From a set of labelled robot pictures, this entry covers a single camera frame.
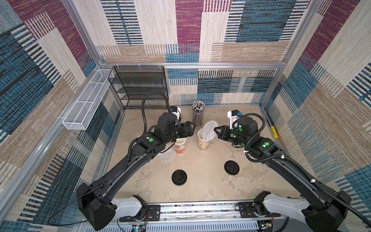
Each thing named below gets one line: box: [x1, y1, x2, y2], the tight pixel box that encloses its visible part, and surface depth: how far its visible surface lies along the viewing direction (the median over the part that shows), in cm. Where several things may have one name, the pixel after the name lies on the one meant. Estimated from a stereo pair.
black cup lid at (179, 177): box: [171, 169, 188, 187], surface depth 85 cm
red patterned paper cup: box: [174, 137, 187, 155], surface depth 85 cm
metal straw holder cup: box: [192, 100, 205, 127], surface depth 99 cm
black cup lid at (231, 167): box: [224, 160, 240, 176], surface depth 89 cm
